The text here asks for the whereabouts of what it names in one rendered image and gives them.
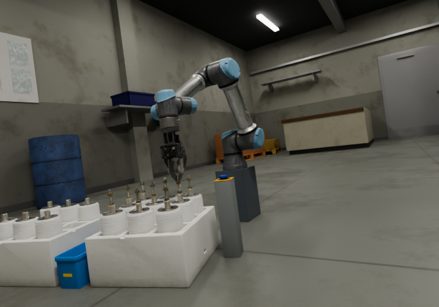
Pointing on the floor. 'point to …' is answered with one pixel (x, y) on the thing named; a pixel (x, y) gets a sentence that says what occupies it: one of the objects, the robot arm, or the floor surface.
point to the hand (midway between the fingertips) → (178, 177)
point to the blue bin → (73, 268)
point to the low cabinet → (329, 131)
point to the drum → (57, 170)
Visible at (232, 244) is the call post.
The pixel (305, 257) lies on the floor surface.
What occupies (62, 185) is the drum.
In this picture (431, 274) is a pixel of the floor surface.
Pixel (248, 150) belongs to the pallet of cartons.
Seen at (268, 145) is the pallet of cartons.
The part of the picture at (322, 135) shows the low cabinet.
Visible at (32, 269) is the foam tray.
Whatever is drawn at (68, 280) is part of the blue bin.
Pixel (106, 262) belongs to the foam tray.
